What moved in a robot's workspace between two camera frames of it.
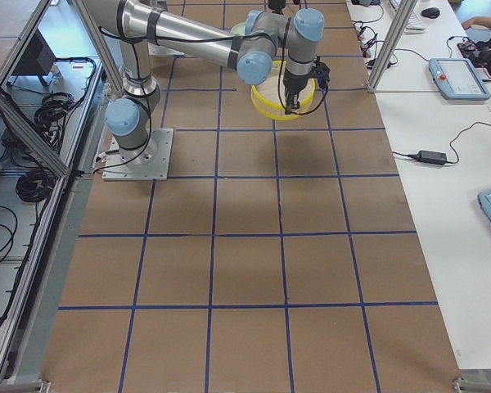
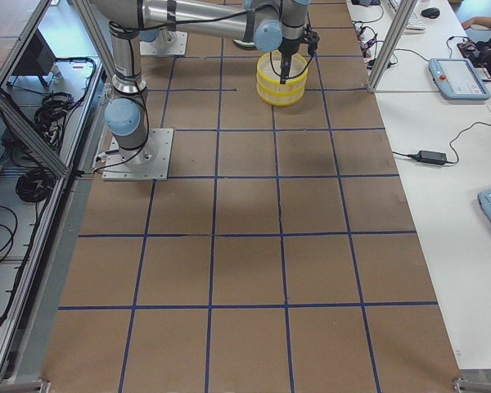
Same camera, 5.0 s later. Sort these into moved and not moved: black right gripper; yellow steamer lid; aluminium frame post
Moved: yellow steamer lid; black right gripper
Not moved: aluminium frame post
